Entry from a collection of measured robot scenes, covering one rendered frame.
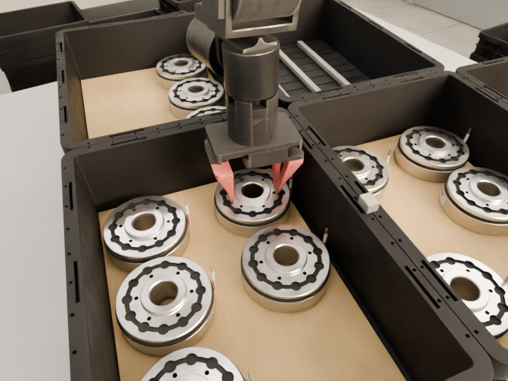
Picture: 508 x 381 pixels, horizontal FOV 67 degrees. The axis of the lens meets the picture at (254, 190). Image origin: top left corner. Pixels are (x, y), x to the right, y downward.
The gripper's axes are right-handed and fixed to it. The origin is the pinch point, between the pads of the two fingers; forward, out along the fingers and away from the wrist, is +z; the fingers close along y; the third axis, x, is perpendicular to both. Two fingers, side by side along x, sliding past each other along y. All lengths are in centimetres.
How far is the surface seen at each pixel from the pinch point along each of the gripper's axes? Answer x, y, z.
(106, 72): -46, 19, 1
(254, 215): 3.2, 0.9, 1.3
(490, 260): 16.0, -25.8, 4.8
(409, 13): -262, -216, 77
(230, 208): 1.2, 3.6, 1.1
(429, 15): -253, -230, 77
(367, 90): -9.7, -20.8, -6.3
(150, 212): -0.2, 13.5, 0.3
